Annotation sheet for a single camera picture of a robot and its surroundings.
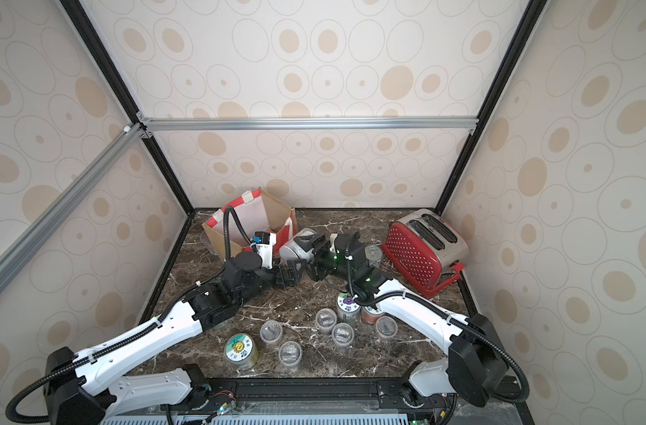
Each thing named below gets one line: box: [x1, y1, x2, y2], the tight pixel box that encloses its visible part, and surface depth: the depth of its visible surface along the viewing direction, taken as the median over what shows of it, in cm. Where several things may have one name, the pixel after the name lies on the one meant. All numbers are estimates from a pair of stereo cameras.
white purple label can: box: [278, 227, 317, 265], surface depth 71 cm
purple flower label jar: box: [336, 292, 362, 325], surface depth 85 cm
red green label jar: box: [361, 306, 386, 325], surface depth 83 cm
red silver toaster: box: [381, 208, 470, 298], surface depth 89 cm
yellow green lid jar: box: [223, 332, 259, 371], surface depth 76 cm
